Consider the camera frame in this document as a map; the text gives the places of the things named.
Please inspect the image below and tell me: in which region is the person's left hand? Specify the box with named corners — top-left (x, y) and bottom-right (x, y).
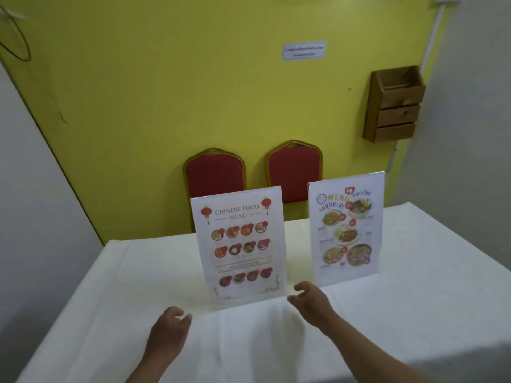
top-left (145, 306), bottom-right (193, 361)

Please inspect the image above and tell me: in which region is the person's right hand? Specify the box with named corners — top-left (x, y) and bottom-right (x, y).
top-left (287, 281), bottom-right (338, 335)

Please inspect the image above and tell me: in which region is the person's right forearm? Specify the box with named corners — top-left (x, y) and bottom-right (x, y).
top-left (321, 313), bottom-right (436, 383)

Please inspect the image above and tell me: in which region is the person's left forearm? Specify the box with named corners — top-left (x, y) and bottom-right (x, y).
top-left (119, 347), bottom-right (176, 383)

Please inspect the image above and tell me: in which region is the white tablecloth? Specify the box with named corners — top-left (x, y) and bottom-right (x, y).
top-left (15, 202), bottom-right (511, 383)

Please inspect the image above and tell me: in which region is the menu stand with red lanterns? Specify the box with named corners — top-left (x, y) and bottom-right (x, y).
top-left (190, 186), bottom-right (290, 313)

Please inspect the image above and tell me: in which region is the menu stand with food photos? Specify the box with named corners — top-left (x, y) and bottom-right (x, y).
top-left (307, 171), bottom-right (386, 287)

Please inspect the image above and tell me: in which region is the red padded chair gold frame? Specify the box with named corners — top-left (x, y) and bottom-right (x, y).
top-left (265, 140), bottom-right (323, 205)
top-left (183, 147), bottom-right (247, 232)

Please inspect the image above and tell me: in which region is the wooden wall box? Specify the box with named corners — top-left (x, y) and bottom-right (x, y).
top-left (362, 65), bottom-right (426, 144)

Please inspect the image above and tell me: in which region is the white paper wall sign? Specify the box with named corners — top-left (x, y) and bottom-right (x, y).
top-left (282, 41), bottom-right (327, 61)

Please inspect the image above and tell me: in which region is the white wall cable conduit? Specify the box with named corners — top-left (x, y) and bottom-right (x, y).
top-left (386, 0), bottom-right (461, 172)

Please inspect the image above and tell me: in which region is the black wire loop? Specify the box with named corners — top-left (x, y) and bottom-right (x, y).
top-left (0, 4), bottom-right (32, 62)

